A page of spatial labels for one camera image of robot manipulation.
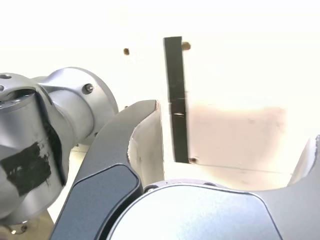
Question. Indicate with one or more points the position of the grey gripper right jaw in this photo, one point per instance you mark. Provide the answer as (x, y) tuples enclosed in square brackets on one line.
[(300, 212)]

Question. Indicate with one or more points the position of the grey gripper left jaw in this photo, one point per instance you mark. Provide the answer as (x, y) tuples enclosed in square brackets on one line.
[(107, 150)]

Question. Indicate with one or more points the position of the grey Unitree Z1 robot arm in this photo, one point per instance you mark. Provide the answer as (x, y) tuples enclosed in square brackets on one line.
[(75, 107)]

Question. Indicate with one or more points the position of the black tape strip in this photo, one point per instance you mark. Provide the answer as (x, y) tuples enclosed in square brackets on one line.
[(177, 75)]

